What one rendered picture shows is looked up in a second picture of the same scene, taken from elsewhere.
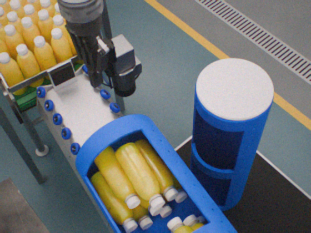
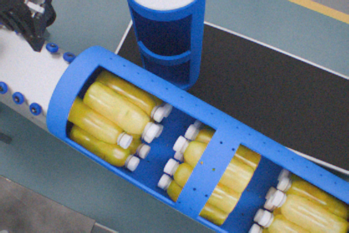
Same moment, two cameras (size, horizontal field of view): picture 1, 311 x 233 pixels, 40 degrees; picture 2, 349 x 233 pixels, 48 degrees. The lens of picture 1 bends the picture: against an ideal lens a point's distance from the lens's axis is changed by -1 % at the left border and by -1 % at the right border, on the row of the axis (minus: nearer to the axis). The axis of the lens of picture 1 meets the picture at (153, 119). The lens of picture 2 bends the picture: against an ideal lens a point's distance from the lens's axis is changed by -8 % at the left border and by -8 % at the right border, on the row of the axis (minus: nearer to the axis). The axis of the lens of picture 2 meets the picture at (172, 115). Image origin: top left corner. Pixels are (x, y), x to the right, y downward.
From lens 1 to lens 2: 0.24 m
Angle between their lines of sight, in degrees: 20
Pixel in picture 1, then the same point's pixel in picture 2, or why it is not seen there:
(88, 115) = (28, 68)
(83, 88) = (10, 42)
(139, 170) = (118, 108)
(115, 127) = (71, 75)
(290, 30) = not seen: outside the picture
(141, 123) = (95, 57)
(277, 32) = not seen: outside the picture
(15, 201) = (10, 190)
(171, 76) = not seen: outside the picture
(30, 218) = (33, 199)
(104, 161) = (75, 113)
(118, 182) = (101, 128)
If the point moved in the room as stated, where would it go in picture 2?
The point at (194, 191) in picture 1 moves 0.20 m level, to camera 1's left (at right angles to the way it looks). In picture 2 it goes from (186, 104) to (115, 146)
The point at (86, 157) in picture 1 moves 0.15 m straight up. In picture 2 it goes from (58, 119) to (40, 103)
